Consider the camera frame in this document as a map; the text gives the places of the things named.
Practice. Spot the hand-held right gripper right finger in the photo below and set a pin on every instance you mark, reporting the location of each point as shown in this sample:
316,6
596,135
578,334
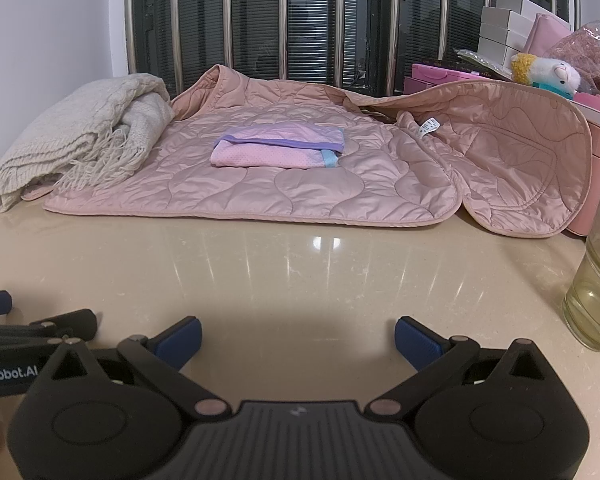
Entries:
417,342

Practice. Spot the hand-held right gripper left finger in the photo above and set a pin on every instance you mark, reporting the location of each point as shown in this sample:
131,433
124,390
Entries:
180,342

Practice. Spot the pink garment with purple trim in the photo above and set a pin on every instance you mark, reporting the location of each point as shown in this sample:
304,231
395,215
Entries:
275,150

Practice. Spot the pink quilted jacket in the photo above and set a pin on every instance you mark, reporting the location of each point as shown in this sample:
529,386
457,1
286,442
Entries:
330,185

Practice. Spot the beige knitted fringed scarf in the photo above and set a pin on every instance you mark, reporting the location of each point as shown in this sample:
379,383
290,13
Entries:
65,135

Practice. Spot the clear drinking glass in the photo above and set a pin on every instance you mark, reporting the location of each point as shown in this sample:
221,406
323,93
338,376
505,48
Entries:
597,280

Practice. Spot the pink storage box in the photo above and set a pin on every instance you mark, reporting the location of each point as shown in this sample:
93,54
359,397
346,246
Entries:
450,77

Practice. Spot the flat dark packet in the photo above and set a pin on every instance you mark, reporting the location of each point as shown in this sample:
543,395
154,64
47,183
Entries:
480,59

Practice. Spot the white and yellow plush toy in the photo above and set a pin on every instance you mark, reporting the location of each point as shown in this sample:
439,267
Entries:
550,75

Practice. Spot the stack of white boxes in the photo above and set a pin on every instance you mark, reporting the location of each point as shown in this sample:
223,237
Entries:
505,30

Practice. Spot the metal window grille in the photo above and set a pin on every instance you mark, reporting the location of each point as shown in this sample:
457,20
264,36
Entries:
340,20

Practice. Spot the pink pouch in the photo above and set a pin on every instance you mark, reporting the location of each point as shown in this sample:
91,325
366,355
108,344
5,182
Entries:
547,32

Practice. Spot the pink crinkled plastic bag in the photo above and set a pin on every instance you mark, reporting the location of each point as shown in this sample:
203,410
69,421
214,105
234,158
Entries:
590,50

